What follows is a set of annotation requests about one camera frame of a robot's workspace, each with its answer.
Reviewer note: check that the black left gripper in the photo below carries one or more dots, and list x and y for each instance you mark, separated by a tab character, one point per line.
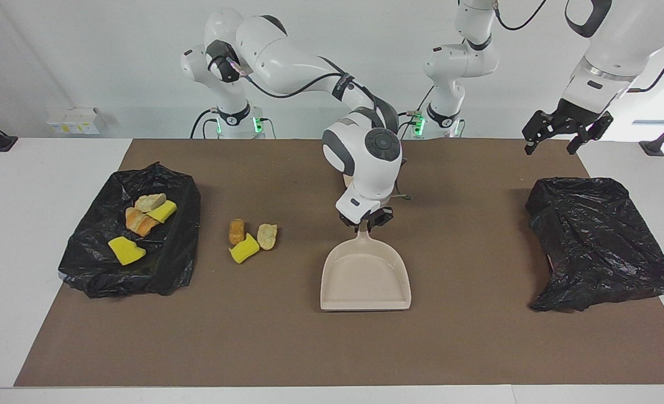
573	119

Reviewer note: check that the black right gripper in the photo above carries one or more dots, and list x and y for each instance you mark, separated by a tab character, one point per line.
374	217

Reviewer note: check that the beige plastic dustpan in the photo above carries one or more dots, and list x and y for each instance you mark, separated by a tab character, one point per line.
365	280

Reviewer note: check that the pale bread chunk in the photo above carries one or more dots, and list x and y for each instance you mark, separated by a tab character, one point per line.
149	202
267	235

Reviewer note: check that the brown bread chunk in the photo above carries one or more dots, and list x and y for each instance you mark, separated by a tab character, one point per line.
237	231

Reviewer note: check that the green and yellow sponge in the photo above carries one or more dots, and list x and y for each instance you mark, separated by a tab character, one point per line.
163	211

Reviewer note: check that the orange crust bread chunk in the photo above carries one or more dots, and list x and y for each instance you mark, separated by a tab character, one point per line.
140	221

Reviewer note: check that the notched yellow sponge piece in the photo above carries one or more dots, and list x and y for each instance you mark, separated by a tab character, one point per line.
126	251

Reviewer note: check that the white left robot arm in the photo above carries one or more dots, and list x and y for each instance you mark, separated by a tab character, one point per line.
461	62

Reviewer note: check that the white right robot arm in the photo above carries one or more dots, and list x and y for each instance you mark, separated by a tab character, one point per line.
287	56

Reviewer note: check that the crumpled black bag lined bin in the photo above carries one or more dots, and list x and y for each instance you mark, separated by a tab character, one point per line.
590	241

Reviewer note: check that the boxy black bag lined bin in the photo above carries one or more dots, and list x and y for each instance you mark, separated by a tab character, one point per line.
163	264

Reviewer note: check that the brown table mat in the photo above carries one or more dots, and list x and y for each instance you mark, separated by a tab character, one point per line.
253	336

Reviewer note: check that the white wall socket box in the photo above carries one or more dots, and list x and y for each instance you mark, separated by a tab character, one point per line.
76	120

